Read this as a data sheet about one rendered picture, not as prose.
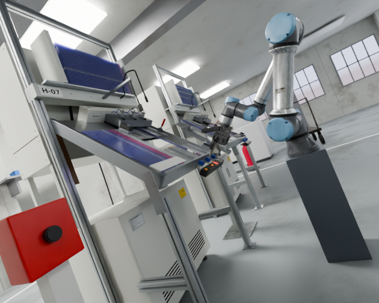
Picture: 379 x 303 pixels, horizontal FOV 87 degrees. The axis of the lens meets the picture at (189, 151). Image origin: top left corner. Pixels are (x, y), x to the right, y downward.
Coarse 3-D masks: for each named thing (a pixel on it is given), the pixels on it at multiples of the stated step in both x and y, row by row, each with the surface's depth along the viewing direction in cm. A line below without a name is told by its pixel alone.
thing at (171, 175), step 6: (204, 156) 122; (186, 162) 99; (192, 162) 105; (198, 162) 115; (174, 168) 87; (180, 168) 94; (186, 168) 101; (192, 168) 109; (168, 174) 84; (174, 174) 90; (180, 174) 97; (168, 180) 86; (174, 180) 93; (162, 186) 83
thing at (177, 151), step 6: (186, 144) 141; (192, 144) 146; (168, 150) 116; (174, 150) 120; (180, 150) 124; (186, 150) 127; (192, 150) 131; (198, 150) 135; (204, 150) 141; (180, 156) 113; (186, 156) 115; (192, 156) 119; (198, 156) 123
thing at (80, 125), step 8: (64, 120) 111; (72, 120) 115; (80, 120) 119; (80, 128) 106; (88, 128) 110; (96, 128) 115; (104, 128) 119; (112, 128) 124; (144, 128) 149; (152, 128) 157; (136, 136) 123; (144, 136) 128; (152, 136) 134; (160, 136) 144
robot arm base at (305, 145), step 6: (306, 132) 101; (294, 138) 102; (300, 138) 100; (306, 138) 100; (312, 138) 102; (288, 144) 105; (294, 144) 102; (300, 144) 100; (306, 144) 99; (312, 144) 100; (288, 150) 106; (294, 150) 102; (300, 150) 100; (306, 150) 98; (312, 150) 98; (288, 156) 107; (294, 156) 102
